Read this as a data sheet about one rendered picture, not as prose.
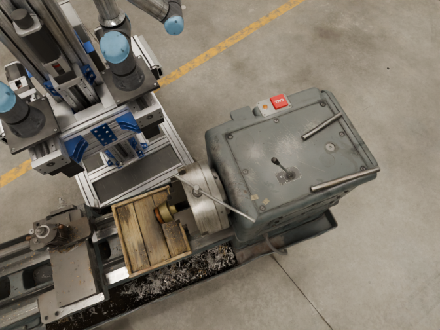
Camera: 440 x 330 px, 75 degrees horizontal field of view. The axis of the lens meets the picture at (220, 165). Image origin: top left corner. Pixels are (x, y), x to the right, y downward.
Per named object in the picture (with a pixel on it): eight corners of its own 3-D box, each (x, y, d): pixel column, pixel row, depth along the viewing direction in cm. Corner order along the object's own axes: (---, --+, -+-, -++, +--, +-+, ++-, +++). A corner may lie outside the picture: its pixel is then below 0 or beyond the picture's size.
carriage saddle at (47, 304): (90, 204, 147) (85, 201, 142) (111, 298, 131) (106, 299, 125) (31, 226, 143) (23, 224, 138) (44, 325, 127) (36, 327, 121)
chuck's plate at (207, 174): (204, 169, 146) (202, 148, 116) (227, 229, 138) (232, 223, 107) (198, 172, 145) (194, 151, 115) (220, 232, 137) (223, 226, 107)
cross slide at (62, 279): (82, 203, 141) (77, 201, 137) (100, 293, 126) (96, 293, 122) (47, 216, 139) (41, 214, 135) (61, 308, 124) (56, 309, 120)
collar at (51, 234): (55, 220, 119) (51, 219, 116) (58, 238, 116) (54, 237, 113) (35, 227, 118) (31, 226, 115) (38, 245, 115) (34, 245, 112)
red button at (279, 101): (281, 95, 125) (282, 93, 123) (287, 107, 123) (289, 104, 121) (268, 100, 125) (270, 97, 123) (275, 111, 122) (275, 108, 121)
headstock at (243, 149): (304, 124, 164) (327, 79, 127) (348, 200, 146) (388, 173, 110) (205, 159, 156) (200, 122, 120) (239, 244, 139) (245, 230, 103)
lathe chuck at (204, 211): (198, 172, 145) (194, 151, 115) (220, 232, 137) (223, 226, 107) (181, 178, 144) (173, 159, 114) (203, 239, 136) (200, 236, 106)
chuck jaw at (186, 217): (197, 204, 122) (207, 230, 116) (199, 208, 126) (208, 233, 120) (172, 213, 120) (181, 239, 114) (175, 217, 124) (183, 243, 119)
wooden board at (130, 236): (169, 186, 150) (168, 184, 147) (192, 253, 138) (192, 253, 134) (113, 207, 147) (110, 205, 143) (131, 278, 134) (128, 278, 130)
